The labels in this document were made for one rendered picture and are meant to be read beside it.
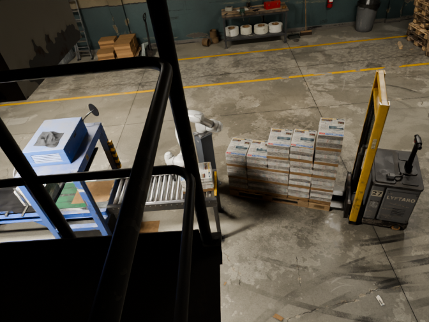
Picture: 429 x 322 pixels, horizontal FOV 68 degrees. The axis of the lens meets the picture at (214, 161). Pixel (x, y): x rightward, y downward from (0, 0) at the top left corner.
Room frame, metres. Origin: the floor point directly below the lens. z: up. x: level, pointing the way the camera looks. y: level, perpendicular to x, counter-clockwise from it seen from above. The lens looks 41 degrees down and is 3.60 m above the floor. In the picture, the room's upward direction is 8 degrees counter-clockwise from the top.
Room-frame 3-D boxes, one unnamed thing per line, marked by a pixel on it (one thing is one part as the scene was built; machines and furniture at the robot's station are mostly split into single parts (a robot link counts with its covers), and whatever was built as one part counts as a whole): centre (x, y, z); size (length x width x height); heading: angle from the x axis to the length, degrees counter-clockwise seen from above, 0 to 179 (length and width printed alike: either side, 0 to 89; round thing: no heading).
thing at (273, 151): (3.26, -0.88, 0.95); 0.38 x 0.29 x 0.23; 158
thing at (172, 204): (2.65, 0.71, 0.74); 1.34 x 0.05 x 0.12; 85
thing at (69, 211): (2.99, 1.70, 0.75); 0.70 x 0.65 x 0.10; 85
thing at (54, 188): (3.04, 2.27, 0.93); 0.38 x 0.30 x 0.26; 85
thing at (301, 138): (3.16, -1.16, 1.06); 0.37 x 0.28 x 0.01; 156
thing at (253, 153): (3.31, -0.77, 0.42); 1.17 x 0.39 x 0.83; 67
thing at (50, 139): (2.89, 1.71, 1.78); 0.32 x 0.28 x 0.05; 175
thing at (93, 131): (2.99, 1.70, 1.50); 0.94 x 0.68 x 0.10; 175
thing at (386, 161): (2.70, -2.17, 0.40); 0.69 x 0.55 x 0.80; 157
